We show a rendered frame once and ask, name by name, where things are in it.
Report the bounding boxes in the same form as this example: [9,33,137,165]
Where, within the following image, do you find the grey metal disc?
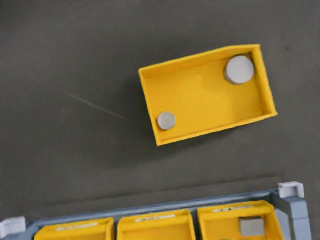
[157,112,175,130]
[222,56,253,85]

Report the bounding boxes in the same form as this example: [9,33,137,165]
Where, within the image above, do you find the yellow bin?
[197,200,285,240]
[138,44,276,146]
[34,219,115,240]
[117,210,195,240]

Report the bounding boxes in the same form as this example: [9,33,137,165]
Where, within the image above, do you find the grey metal block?
[238,216,264,237]

